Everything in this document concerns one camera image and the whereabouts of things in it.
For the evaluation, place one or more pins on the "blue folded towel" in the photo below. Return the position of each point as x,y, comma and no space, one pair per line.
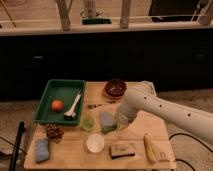
42,150

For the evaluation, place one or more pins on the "blue triangular cloth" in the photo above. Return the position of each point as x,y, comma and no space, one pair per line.
106,119

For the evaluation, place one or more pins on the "yellow banana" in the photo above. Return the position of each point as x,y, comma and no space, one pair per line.
149,150

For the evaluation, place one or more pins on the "small green cup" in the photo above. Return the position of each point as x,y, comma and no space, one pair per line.
87,123

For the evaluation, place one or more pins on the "green plastic tray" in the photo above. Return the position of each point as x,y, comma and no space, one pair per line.
58,97

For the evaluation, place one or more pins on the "brown grape bunch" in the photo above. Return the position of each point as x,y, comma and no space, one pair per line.
54,132

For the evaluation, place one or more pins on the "orange tomato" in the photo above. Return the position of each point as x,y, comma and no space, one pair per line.
57,105

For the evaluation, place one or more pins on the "dark red bowl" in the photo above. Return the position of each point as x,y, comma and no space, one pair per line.
115,88

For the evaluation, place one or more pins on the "brown sponge block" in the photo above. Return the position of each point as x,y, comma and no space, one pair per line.
121,150

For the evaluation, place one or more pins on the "white paper cup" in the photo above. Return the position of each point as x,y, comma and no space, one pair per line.
95,143

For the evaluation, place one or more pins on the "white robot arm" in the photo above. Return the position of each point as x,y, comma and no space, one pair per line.
194,121

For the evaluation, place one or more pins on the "metal fork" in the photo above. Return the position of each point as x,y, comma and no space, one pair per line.
92,106

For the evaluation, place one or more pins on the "black pole stand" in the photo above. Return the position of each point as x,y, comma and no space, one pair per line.
20,131

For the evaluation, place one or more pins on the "green base object on shelf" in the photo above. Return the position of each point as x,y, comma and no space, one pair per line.
93,21

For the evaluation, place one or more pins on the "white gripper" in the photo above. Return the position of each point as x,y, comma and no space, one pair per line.
121,124

